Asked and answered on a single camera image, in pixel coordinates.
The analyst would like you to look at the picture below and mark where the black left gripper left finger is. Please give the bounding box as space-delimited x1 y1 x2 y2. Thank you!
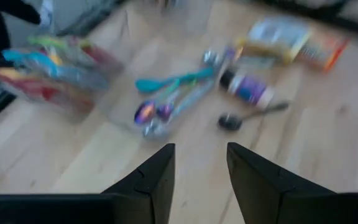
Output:
101 142 176 224

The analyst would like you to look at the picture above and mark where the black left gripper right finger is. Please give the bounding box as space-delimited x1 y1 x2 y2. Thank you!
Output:
226 142 335 224

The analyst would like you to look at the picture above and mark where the teal packet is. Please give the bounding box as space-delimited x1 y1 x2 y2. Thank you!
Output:
142 81 214 139

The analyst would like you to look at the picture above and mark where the iridescent spoon green handle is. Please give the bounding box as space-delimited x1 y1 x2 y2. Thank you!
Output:
134 79 181 125

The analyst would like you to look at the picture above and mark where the pink spice jar black lid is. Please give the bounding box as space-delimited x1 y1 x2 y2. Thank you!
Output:
219 68 275 108

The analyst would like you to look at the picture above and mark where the teal spoon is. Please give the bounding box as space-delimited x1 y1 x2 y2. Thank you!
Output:
134 67 216 94

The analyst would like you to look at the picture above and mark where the yellow ramen packet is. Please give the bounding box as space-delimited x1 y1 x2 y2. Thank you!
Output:
237 17 312 65

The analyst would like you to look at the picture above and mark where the orange ramen packet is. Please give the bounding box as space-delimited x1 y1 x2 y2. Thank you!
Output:
296 32 351 72

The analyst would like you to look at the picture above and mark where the dark grey metal spoon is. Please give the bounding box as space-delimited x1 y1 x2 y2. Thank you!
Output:
218 101 290 131

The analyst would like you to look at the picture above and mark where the clear plastic container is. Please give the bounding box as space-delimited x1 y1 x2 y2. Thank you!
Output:
98 58 226 141
0 34 124 122

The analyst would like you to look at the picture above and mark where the silver spoon iridescent handle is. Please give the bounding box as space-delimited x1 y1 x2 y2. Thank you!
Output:
202 49 221 68

